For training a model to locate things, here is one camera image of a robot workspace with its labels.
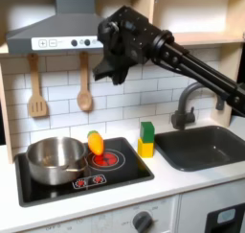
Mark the steel pot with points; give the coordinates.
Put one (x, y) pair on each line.
(54, 163)

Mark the dark grey tap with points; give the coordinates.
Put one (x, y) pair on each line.
(183, 115)

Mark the green block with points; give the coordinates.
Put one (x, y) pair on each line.
(147, 132)

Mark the grey range hood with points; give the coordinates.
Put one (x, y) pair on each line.
(63, 26)

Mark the yellow block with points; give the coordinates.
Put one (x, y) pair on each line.
(145, 150)

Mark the slotted wooden spatula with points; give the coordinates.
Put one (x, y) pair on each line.
(37, 105)

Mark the dark grey sink basin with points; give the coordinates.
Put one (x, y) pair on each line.
(201, 150)

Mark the black appliance door window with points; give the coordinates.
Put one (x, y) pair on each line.
(213, 225)

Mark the white oven control panel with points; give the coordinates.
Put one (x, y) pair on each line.
(105, 219)

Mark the grey oven knob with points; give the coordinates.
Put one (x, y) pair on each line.
(142, 221)

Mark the black toy stove top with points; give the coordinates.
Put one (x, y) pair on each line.
(130, 173)

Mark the orange toy carrot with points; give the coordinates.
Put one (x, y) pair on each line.
(95, 144)

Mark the wooden spoon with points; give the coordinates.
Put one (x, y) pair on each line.
(84, 99)

